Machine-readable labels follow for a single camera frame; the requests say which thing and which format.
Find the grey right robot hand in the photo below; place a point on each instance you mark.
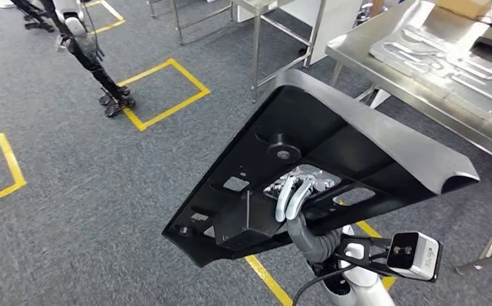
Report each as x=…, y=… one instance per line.
x=294, y=198

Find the black plastic panel part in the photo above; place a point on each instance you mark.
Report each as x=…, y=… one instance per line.
x=313, y=126

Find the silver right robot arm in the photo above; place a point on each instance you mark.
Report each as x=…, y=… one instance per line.
x=364, y=287

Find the stainless steel workbench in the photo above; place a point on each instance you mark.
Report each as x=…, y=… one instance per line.
x=355, y=46

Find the yellow floor tape square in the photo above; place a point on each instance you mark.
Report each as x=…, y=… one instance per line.
x=112, y=12
x=186, y=78
x=271, y=283
x=11, y=164

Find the white cabinet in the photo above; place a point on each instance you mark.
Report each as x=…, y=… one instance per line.
x=338, y=25

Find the stamped silver metal plate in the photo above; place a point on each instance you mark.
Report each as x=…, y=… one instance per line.
x=440, y=72

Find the black and white robot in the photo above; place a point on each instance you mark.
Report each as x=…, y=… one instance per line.
x=85, y=55

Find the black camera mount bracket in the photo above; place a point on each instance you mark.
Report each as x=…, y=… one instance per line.
x=368, y=267

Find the steel frame table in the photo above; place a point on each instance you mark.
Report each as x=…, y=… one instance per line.
x=256, y=63

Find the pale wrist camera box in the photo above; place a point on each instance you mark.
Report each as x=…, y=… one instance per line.
x=423, y=257

